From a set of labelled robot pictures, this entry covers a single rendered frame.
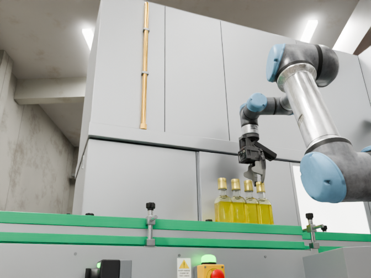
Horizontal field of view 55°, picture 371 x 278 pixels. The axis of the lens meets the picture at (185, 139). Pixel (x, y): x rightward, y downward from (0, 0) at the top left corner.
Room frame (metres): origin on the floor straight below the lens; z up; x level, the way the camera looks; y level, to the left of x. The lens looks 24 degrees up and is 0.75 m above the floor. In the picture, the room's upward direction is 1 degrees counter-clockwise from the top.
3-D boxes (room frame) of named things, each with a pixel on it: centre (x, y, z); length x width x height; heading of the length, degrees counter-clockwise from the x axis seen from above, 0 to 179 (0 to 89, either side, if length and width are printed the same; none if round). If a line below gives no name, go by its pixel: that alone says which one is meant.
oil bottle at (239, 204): (1.36, -0.20, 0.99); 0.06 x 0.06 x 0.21; 22
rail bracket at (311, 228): (1.33, -0.44, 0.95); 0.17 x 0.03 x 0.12; 21
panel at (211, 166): (1.62, -0.47, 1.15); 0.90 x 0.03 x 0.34; 111
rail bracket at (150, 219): (1.07, 0.10, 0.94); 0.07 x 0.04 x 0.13; 21
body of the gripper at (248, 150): (1.40, -0.28, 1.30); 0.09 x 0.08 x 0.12; 110
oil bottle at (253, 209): (1.39, -0.25, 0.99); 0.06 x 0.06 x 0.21; 21
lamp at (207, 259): (1.11, -0.06, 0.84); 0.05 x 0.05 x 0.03
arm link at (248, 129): (1.40, -0.28, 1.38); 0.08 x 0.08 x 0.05
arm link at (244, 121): (1.40, -0.28, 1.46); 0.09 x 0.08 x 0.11; 6
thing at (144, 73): (1.37, 0.18, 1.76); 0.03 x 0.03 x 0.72; 21
